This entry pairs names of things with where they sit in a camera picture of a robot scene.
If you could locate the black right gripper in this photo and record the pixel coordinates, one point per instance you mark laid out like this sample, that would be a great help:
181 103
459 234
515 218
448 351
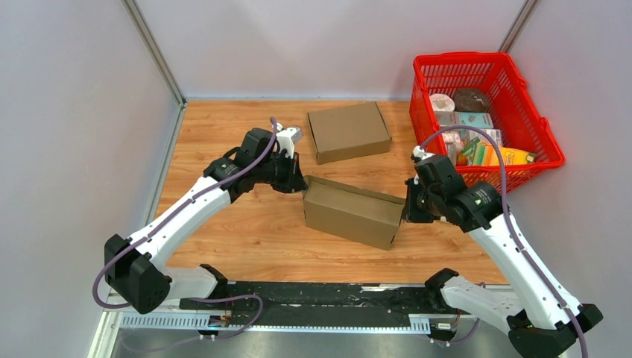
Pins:
411 215

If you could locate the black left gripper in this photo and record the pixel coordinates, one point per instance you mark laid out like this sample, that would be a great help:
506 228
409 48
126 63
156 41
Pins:
295 182

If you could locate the brown cardboard sheet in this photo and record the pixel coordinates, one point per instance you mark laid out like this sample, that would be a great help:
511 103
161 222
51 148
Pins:
359 215

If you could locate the brown cardboard box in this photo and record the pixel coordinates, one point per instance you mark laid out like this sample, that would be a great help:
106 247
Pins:
349 132

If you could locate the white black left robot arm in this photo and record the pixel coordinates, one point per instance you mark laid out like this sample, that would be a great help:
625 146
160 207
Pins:
135 267

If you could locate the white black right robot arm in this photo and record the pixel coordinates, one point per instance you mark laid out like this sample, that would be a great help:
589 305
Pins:
544 320

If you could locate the pink white product box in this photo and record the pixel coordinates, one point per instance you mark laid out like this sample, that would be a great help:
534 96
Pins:
455 140

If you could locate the green product box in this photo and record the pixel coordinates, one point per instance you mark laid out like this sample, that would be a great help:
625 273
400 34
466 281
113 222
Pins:
467 156

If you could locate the orange yellow product box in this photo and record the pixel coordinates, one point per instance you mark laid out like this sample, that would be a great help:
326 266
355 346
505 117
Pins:
485 155

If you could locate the teal product box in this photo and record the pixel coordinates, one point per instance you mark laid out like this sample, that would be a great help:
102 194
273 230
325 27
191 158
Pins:
476 120

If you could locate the white round container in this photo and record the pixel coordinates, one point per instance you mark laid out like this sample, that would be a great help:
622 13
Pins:
442 103

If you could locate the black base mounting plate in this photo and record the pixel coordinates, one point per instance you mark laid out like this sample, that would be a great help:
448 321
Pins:
335 305

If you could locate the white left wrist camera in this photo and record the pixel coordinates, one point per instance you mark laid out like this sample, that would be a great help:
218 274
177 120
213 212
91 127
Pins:
287 138

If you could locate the aluminium rail frame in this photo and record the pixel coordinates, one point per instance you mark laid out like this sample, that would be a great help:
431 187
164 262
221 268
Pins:
169 331

